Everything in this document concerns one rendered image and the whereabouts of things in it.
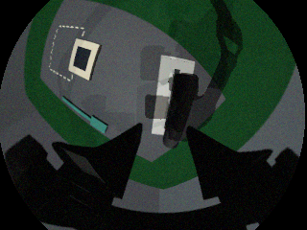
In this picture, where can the cream square tile with dark center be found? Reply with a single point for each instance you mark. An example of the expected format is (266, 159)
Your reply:
(83, 58)

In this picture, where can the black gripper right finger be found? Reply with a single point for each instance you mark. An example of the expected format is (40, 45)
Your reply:
(216, 165)

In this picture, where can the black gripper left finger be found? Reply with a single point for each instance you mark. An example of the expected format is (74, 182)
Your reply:
(110, 163)

